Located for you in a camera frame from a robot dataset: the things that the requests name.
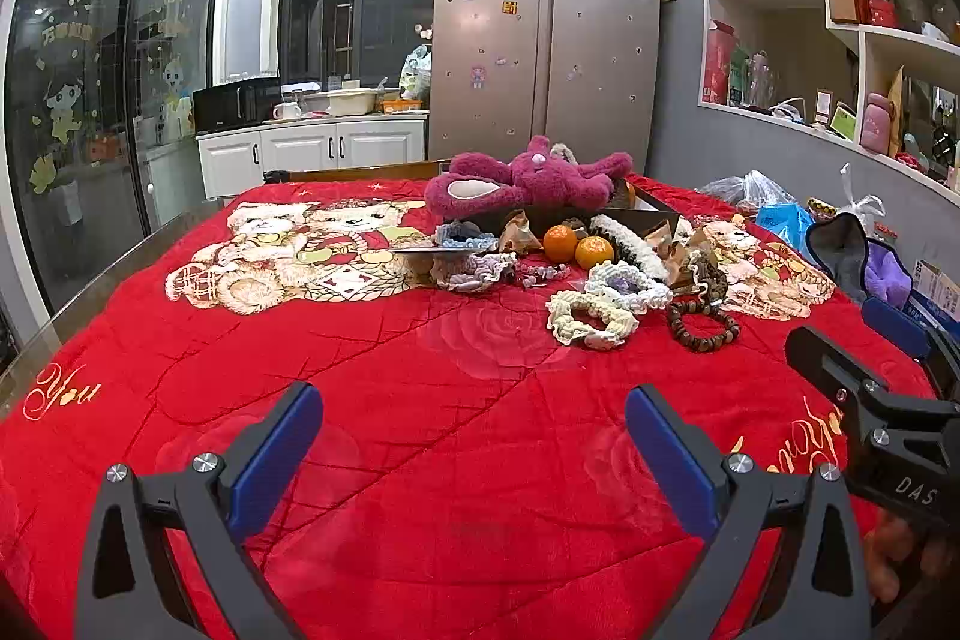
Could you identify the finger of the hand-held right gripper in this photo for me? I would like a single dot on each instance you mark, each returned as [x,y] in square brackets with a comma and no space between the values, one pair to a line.
[821,359]
[892,325]

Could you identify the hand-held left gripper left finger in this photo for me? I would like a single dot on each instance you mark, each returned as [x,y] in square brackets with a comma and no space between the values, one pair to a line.
[277,460]

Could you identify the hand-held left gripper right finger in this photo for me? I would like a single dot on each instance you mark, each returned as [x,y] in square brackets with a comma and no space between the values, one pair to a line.
[667,452]

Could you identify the white purple crochet scrunchie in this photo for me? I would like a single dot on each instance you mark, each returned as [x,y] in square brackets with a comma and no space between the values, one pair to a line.
[645,295]

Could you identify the cream crochet scrunchie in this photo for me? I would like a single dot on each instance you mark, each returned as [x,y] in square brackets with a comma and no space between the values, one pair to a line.
[562,314]

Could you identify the triangular brown snack packet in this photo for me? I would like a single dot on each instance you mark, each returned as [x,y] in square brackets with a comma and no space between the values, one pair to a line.
[660,233]
[694,250]

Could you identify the lavender white crochet scrunchie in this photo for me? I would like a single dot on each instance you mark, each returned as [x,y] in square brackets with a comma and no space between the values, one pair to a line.
[480,272]

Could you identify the dark brown box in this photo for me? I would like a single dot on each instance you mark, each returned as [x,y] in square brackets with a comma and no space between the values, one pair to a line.
[555,214]

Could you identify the blue crochet scrunchie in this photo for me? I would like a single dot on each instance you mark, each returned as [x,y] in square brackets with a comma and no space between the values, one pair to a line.
[469,241]

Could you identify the grey furry scrunchie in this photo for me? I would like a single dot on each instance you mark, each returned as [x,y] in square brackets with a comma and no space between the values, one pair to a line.
[457,229]

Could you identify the person's right hand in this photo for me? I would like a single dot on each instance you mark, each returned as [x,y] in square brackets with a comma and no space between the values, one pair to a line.
[885,557]

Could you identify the cardboard box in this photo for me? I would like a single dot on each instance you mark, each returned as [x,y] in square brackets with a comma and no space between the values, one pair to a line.
[937,287]

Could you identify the grey purple garment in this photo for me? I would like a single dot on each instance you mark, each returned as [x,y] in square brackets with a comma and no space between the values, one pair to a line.
[855,257]

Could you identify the white plastic bag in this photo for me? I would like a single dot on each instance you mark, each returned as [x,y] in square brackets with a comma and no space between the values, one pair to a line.
[859,209]

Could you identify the jar with patterned lid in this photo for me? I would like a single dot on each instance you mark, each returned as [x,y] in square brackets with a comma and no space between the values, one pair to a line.
[821,209]

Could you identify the brown braided scrunchie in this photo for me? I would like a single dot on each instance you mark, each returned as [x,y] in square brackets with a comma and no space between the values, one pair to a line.
[706,280]

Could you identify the blue plastic bag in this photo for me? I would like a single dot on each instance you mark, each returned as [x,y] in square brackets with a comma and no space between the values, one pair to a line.
[784,220]

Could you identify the red printed blanket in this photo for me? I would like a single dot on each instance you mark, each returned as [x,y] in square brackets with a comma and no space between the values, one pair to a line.
[450,422]

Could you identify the clear bag of dark goods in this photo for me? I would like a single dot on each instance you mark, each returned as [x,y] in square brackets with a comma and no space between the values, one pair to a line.
[739,190]

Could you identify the pink jar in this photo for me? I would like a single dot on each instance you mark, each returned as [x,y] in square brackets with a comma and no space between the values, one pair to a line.
[876,123]

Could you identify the green card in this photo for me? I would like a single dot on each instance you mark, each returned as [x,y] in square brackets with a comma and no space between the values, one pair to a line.
[844,123]

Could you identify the orange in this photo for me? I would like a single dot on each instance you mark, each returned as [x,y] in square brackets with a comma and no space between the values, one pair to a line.
[595,251]
[559,242]
[628,192]

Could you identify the white furry headband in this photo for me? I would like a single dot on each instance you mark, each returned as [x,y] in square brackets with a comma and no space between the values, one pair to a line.
[622,242]

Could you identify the small triangular brown packet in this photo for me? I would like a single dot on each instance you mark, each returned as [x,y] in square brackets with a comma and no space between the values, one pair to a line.
[521,236]

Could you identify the clear glass jar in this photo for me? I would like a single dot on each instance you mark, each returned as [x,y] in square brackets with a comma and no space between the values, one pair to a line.
[761,81]

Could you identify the green box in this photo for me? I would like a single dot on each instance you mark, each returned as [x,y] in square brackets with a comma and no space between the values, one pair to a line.
[739,78]

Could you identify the magenta plush bear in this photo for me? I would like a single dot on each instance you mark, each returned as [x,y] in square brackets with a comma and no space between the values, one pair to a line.
[540,179]

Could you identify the white kitchen cabinet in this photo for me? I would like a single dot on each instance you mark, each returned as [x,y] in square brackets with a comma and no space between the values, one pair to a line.
[300,149]

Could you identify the red gift box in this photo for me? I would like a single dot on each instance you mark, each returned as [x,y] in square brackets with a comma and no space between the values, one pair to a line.
[718,63]

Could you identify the red tin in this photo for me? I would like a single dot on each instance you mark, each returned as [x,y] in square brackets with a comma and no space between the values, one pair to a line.
[883,10]

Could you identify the white mug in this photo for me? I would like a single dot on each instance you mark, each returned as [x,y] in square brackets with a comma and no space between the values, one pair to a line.
[285,111]

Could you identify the black microwave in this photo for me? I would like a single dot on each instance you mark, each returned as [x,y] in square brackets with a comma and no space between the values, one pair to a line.
[232,106]

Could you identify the cream plastic basin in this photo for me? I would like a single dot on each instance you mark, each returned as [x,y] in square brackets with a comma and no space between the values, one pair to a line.
[341,102]

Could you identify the orange food tray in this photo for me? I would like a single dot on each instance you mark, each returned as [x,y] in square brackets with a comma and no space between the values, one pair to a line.
[401,105]

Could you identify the silver double-door fridge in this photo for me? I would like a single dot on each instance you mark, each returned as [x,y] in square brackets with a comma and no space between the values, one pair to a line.
[487,85]

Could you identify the patterned plastic bag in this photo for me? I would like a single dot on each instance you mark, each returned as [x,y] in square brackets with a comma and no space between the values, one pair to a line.
[415,72]

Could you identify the glass sliding door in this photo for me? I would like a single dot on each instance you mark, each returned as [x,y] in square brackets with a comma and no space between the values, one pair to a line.
[90,85]

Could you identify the dark kitchen window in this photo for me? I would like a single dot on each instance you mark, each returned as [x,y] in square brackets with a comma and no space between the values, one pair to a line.
[375,10]

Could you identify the small picture frame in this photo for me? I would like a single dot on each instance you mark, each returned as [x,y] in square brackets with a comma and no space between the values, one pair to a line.
[823,104]

